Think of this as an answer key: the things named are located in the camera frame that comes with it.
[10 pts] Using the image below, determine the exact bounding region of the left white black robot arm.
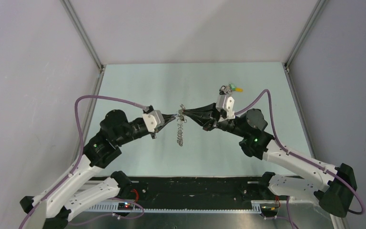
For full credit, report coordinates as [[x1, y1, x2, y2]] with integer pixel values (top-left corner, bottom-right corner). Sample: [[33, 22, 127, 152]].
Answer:
[[20, 110, 176, 229]]

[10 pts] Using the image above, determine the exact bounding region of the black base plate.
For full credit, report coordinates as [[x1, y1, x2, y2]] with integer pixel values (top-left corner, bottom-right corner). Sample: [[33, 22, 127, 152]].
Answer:
[[117, 177, 276, 210]]

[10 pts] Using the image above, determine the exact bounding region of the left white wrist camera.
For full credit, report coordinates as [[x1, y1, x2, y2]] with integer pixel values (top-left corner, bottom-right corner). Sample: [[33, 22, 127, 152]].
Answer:
[[142, 110, 165, 133]]

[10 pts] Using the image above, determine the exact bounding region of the right aluminium frame post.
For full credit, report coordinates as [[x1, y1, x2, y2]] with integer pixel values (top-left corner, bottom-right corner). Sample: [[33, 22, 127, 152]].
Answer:
[[284, 0, 329, 73]]

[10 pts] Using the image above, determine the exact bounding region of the aluminium frame post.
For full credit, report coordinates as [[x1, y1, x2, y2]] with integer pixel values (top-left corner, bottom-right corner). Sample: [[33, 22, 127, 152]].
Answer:
[[284, 0, 329, 73], [60, 0, 104, 73]]

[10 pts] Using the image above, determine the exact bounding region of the grey slotted cable duct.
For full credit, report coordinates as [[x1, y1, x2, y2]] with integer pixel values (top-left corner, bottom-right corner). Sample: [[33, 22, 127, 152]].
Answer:
[[85, 202, 263, 214]]

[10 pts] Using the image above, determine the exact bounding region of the right small circuit board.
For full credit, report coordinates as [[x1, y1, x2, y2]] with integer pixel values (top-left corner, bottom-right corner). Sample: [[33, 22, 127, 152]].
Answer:
[[261, 206, 278, 212]]

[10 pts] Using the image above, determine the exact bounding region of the left aluminium frame post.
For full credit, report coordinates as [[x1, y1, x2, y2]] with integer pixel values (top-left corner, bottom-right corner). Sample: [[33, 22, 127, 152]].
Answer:
[[60, 0, 104, 73]]

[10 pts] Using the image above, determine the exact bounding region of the left small circuit board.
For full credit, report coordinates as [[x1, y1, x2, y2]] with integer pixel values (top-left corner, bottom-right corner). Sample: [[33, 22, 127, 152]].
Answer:
[[117, 202, 134, 211]]

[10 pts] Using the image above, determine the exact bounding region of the bunch of coloured keys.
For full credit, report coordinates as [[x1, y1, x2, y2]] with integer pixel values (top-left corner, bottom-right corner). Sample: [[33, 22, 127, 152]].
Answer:
[[219, 83, 243, 95]]

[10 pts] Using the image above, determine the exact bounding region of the small circuit board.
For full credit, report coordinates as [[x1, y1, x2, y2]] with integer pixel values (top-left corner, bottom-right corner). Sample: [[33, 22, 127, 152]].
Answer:
[[261, 206, 278, 212], [117, 202, 134, 211]]

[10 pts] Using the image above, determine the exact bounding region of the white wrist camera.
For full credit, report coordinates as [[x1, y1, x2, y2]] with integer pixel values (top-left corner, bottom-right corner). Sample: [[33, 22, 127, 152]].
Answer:
[[142, 110, 165, 133], [216, 94, 235, 122]]

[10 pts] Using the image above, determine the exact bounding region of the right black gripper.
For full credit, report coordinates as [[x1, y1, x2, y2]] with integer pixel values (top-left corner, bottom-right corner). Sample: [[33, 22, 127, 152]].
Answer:
[[183, 102, 248, 138]]

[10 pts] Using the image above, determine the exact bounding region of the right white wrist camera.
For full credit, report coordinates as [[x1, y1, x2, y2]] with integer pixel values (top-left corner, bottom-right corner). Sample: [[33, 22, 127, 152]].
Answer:
[[216, 94, 235, 122]]

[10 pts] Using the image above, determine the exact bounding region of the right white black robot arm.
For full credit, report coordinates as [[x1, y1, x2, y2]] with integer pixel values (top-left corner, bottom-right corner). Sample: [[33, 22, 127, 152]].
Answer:
[[183, 104, 357, 218]]

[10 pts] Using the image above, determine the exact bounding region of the large silver keyring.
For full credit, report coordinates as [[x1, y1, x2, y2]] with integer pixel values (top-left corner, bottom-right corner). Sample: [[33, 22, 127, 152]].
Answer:
[[176, 104, 187, 146]]

